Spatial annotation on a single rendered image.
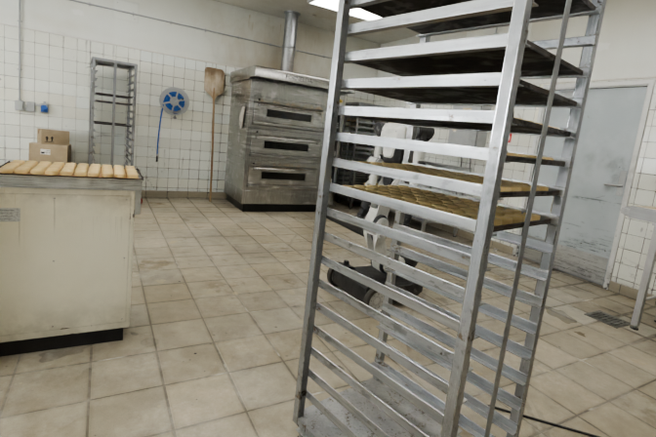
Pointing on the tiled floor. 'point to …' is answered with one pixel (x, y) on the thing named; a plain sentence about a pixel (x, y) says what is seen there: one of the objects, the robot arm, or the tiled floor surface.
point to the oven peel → (214, 84)
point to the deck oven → (277, 139)
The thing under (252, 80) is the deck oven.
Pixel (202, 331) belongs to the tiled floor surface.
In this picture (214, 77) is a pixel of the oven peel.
